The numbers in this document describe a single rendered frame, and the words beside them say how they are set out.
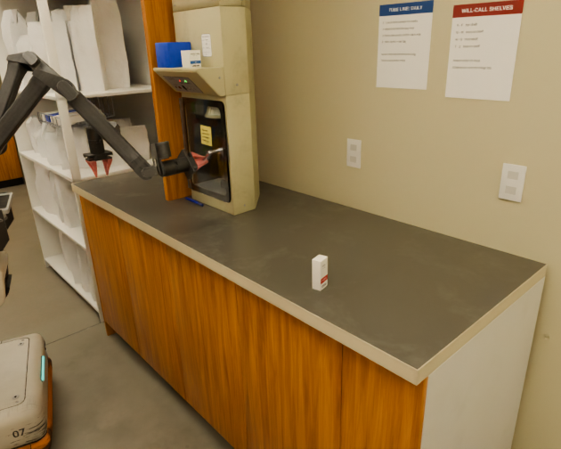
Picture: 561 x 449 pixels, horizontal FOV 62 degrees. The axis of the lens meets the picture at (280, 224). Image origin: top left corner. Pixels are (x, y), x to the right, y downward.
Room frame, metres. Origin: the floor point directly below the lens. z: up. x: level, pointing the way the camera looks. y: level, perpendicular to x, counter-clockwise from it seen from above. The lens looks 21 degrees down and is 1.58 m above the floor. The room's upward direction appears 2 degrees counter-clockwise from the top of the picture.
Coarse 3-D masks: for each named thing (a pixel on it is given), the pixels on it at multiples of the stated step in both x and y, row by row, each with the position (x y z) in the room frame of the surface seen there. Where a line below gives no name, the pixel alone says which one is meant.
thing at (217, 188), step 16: (192, 112) 1.92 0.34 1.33; (208, 112) 1.83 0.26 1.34; (192, 128) 1.93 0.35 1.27; (224, 128) 1.76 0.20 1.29; (192, 144) 1.94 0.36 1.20; (224, 144) 1.76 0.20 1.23; (208, 160) 1.86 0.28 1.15; (224, 160) 1.77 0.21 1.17; (192, 176) 1.96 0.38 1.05; (208, 176) 1.86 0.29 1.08; (224, 176) 1.78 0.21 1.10; (208, 192) 1.87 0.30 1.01; (224, 192) 1.78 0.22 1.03
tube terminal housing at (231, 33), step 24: (192, 24) 1.90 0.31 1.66; (216, 24) 1.78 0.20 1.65; (240, 24) 1.82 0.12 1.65; (192, 48) 1.91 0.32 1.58; (216, 48) 1.79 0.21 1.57; (240, 48) 1.82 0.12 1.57; (240, 72) 1.81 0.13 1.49; (192, 96) 1.94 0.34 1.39; (216, 96) 1.81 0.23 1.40; (240, 96) 1.81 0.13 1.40; (240, 120) 1.80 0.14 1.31; (240, 144) 1.80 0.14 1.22; (240, 168) 1.79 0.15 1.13; (192, 192) 1.99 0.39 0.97; (240, 192) 1.79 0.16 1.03
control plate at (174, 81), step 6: (168, 78) 1.90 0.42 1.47; (174, 78) 1.87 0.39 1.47; (180, 78) 1.83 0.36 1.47; (186, 78) 1.79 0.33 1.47; (174, 84) 1.92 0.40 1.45; (180, 84) 1.88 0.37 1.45; (186, 84) 1.84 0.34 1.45; (192, 84) 1.80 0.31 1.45; (180, 90) 1.93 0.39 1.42; (186, 90) 1.89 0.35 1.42; (192, 90) 1.85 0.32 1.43; (198, 90) 1.82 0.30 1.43
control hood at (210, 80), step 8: (160, 72) 1.90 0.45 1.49; (168, 72) 1.85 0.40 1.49; (176, 72) 1.80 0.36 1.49; (184, 72) 1.76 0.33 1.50; (192, 72) 1.71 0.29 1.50; (200, 72) 1.70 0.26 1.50; (208, 72) 1.72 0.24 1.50; (216, 72) 1.74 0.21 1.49; (192, 80) 1.77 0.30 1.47; (200, 80) 1.73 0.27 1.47; (208, 80) 1.72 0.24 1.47; (216, 80) 1.74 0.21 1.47; (200, 88) 1.79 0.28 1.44; (208, 88) 1.75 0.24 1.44; (216, 88) 1.74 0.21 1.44; (224, 88) 1.76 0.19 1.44
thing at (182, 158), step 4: (180, 152) 1.76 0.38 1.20; (184, 152) 1.74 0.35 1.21; (180, 156) 1.76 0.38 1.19; (184, 156) 1.74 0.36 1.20; (188, 156) 1.74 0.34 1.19; (176, 160) 1.70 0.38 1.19; (180, 160) 1.71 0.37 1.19; (184, 160) 1.71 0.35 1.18; (188, 160) 1.72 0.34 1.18; (176, 164) 1.70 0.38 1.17; (180, 164) 1.69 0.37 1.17; (184, 164) 1.71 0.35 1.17; (188, 164) 1.72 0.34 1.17; (176, 168) 1.68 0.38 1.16; (180, 168) 1.69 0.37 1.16; (184, 168) 1.70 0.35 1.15; (188, 168) 1.72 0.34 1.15; (192, 168) 1.70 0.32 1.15; (176, 172) 1.69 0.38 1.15; (180, 172) 1.70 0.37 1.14; (184, 172) 1.74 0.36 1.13; (188, 172) 1.72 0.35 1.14; (192, 172) 1.70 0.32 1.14; (188, 176) 1.73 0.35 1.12
